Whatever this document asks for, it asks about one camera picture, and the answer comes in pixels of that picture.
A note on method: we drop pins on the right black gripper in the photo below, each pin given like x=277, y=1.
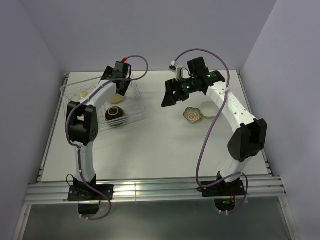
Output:
x=170, y=99

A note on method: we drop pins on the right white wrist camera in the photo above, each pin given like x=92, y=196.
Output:
x=177, y=69

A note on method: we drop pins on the tan wooden bowl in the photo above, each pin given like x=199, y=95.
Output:
x=116, y=99

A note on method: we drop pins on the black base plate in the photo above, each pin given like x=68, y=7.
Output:
x=83, y=193
x=223, y=189

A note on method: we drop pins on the green and white bowl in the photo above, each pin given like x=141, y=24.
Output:
x=209, y=109

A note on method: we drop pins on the clear wire dish rack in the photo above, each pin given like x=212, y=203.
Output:
x=132, y=105

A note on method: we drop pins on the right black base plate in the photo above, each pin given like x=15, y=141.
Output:
x=223, y=189

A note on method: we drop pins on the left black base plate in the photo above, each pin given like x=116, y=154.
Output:
x=83, y=193

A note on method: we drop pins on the small scalloped floral dish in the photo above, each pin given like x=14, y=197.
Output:
x=192, y=115

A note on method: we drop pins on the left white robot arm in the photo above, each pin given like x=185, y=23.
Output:
x=82, y=127

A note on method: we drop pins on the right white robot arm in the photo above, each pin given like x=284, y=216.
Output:
x=249, y=133

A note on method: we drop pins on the dark brown glazed bowl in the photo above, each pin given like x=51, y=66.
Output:
x=114, y=116

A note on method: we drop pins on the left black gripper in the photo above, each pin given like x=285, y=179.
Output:
x=122, y=92

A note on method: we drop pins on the aluminium rail frame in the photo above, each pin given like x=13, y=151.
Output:
x=175, y=189

